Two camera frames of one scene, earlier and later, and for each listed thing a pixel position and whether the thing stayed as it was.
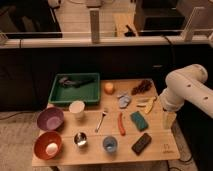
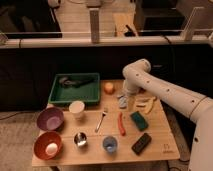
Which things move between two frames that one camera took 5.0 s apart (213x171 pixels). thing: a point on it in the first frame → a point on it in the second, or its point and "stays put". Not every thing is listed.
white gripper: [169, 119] → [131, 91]
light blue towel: [123, 101] stays put
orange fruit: [109, 88] stays put
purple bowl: [50, 118] stays put
